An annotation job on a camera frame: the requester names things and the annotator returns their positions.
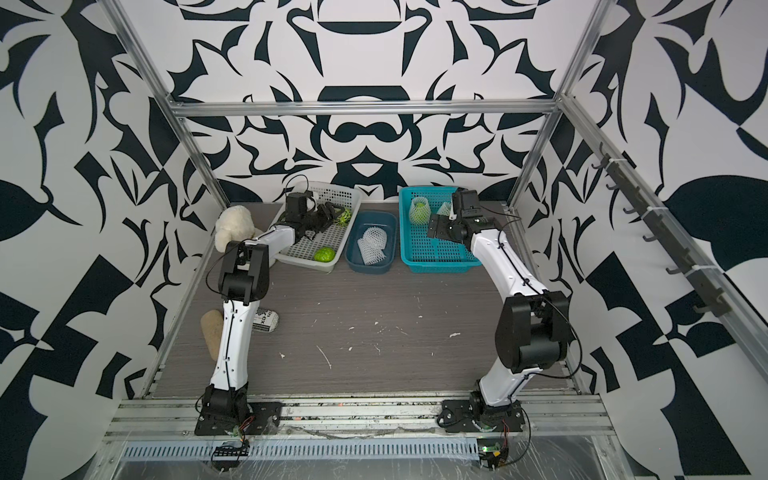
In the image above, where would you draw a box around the teal perforated plastic basket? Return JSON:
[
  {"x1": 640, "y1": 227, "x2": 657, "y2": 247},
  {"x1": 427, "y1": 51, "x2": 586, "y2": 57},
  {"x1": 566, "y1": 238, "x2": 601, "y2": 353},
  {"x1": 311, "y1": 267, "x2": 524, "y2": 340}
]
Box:
[{"x1": 398, "y1": 185, "x2": 484, "y2": 274}]

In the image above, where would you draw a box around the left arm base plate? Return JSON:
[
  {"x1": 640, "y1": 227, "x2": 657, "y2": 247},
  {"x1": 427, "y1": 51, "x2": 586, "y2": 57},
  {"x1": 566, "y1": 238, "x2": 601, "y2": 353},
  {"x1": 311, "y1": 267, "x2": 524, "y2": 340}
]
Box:
[{"x1": 194, "y1": 386, "x2": 284, "y2": 436}]

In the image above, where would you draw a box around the tan wooden cylinder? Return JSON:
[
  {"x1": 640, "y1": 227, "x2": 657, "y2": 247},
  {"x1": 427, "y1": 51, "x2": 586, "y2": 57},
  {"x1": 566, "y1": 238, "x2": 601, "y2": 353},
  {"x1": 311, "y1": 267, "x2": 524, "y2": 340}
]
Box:
[{"x1": 200, "y1": 310, "x2": 224, "y2": 362}]

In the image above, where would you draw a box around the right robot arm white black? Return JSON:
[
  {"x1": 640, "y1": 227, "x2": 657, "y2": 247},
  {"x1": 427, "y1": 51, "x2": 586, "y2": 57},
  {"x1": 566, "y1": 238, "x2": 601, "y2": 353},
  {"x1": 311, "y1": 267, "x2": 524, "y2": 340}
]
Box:
[{"x1": 427, "y1": 214, "x2": 575, "y2": 417}]

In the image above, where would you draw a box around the patterned small pouch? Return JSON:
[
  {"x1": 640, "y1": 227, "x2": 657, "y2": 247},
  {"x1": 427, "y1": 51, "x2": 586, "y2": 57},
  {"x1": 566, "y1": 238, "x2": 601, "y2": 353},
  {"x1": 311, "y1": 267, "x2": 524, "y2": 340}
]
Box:
[{"x1": 253, "y1": 307, "x2": 279, "y2": 333}]

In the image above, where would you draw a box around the black wall hook rail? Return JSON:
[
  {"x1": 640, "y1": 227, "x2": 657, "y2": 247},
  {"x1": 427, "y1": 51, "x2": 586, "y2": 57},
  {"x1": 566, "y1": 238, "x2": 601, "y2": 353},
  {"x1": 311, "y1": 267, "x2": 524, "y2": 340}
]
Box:
[{"x1": 594, "y1": 144, "x2": 733, "y2": 317}]

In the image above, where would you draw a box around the white perforated plastic basket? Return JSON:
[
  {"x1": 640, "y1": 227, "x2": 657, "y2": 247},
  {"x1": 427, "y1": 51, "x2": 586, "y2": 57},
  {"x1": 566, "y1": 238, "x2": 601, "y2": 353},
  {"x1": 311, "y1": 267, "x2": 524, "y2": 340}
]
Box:
[{"x1": 269, "y1": 181, "x2": 362, "y2": 273}]

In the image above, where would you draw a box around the white plush dog toy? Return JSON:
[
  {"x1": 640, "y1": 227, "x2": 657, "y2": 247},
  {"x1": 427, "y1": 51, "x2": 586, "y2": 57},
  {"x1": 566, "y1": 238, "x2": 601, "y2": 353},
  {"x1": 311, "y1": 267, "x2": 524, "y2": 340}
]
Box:
[{"x1": 214, "y1": 205, "x2": 265, "y2": 258}]

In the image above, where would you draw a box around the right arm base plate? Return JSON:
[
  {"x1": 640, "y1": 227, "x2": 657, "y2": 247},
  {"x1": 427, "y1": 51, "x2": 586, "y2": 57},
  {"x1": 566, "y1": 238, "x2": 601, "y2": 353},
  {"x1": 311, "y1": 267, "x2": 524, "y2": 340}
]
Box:
[{"x1": 436, "y1": 392, "x2": 527, "y2": 433}]

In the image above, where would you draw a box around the dark blue plastic tub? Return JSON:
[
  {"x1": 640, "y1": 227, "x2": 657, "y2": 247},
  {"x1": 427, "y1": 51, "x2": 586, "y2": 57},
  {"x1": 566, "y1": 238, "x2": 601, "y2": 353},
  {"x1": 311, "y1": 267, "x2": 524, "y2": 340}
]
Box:
[{"x1": 345, "y1": 210, "x2": 398, "y2": 275}]

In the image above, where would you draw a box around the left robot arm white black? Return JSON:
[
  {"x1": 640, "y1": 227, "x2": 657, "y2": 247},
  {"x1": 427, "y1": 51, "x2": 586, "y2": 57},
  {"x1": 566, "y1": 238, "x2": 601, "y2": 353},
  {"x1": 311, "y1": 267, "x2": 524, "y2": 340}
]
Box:
[{"x1": 200, "y1": 195, "x2": 345, "y2": 423}]

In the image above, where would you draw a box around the right green circuit board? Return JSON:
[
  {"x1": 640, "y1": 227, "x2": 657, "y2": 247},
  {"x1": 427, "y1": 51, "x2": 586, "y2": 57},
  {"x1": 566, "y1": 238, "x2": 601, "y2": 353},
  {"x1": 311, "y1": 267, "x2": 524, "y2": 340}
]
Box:
[{"x1": 477, "y1": 439, "x2": 509, "y2": 471}]

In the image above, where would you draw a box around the white foam net sleeve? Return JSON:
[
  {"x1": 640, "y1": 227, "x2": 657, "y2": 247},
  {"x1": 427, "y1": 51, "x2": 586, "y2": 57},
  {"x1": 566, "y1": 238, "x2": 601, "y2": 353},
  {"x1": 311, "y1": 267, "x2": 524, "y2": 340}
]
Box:
[{"x1": 408, "y1": 196, "x2": 431, "y2": 226}]

